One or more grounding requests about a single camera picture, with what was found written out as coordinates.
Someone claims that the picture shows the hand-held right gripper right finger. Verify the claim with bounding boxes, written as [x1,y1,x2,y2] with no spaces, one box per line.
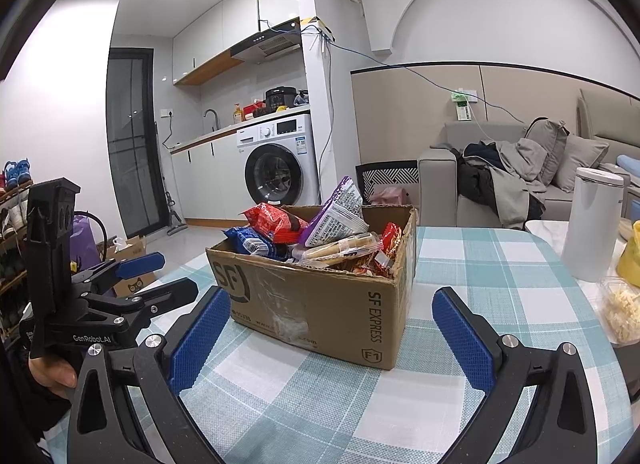
[432,287,598,464]

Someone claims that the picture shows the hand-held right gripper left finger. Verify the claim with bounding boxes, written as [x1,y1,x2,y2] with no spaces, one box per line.
[67,287,232,464]

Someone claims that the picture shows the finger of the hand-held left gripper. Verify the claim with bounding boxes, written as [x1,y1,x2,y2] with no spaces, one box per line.
[82,277,200,330]
[75,251,167,290]

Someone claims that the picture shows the blue snack packet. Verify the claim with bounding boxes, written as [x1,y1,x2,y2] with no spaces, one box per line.
[223,225,288,261]

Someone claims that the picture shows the white orange noodle snack packet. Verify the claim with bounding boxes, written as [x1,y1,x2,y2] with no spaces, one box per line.
[345,251,401,279]

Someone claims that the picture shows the large red snack packet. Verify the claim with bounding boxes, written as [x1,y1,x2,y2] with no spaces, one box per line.
[243,203,308,245]

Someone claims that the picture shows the brown cardboard box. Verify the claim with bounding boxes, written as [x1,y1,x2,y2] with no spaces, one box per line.
[205,204,418,371]

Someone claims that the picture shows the beige wafer packet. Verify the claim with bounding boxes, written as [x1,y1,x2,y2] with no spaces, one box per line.
[295,231,382,265]

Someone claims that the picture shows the purple white snack packet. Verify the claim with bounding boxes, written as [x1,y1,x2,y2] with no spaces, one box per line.
[298,175,371,248]

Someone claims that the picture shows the person's left forearm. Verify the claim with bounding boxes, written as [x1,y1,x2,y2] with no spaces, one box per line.
[0,344,76,450]

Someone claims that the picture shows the clear bag of snacks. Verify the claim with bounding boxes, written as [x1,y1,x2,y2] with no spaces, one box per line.
[595,277,640,345]

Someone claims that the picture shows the person's left hand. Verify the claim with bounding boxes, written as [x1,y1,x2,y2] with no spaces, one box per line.
[29,350,78,400]

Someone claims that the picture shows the cat-print cardboard box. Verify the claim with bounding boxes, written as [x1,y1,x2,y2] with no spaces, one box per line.
[102,237,156,297]

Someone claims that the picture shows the purple bag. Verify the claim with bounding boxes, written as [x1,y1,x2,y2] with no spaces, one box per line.
[70,214,103,270]

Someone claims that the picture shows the shoe rack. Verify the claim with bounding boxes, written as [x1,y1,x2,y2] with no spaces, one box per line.
[0,159,36,345]

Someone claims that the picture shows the stick vacuum cleaner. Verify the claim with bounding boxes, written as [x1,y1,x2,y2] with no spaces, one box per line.
[155,121,188,237]

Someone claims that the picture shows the teal white checkered tablecloth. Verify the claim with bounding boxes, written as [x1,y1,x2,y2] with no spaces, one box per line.
[50,225,633,464]

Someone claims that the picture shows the blue shoes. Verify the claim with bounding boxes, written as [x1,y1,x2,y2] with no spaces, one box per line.
[2,159,32,190]

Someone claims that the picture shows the white counter cabinets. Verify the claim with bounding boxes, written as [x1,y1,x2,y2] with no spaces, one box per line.
[170,131,246,220]

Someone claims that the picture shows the dark glass door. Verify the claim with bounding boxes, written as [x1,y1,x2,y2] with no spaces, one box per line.
[106,48,168,240]

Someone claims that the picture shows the black clothes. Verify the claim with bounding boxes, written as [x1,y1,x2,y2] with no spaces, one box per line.
[452,141,501,207]

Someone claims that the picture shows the grey sofa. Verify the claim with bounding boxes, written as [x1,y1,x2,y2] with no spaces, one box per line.
[417,89,640,232]

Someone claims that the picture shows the pink bag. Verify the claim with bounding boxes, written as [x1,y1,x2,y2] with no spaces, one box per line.
[370,185,412,206]

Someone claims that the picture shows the grey jacket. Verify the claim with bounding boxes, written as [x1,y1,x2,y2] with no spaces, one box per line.
[492,139,548,230]

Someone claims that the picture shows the white cylindrical container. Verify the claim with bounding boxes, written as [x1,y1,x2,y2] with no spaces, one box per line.
[560,167,626,282]

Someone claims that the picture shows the black white patterned chair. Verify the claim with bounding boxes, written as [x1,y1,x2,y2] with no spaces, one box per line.
[356,160,420,205]

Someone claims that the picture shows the yellow plastic bag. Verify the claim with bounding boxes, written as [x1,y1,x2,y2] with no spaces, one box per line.
[616,220,640,287]

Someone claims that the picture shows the white washing machine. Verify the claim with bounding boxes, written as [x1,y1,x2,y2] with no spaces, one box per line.
[236,114,321,207]

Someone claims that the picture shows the grey pillow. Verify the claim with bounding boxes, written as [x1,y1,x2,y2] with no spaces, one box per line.
[554,134,610,192]
[525,117,571,185]

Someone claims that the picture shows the black pressure cooker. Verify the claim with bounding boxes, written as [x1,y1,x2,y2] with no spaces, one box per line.
[265,88,299,112]

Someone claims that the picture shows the white upper cabinets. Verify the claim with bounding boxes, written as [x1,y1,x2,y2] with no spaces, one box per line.
[172,0,296,86]

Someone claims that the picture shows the range hood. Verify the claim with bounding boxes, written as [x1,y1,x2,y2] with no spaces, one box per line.
[230,17,303,62]

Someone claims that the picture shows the black cable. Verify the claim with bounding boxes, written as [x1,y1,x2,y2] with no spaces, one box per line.
[75,211,108,265]

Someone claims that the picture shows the thin wall cable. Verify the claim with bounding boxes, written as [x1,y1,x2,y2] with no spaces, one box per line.
[300,24,526,125]

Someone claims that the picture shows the white wall router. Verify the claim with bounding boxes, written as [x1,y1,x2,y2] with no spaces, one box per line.
[300,17,336,42]

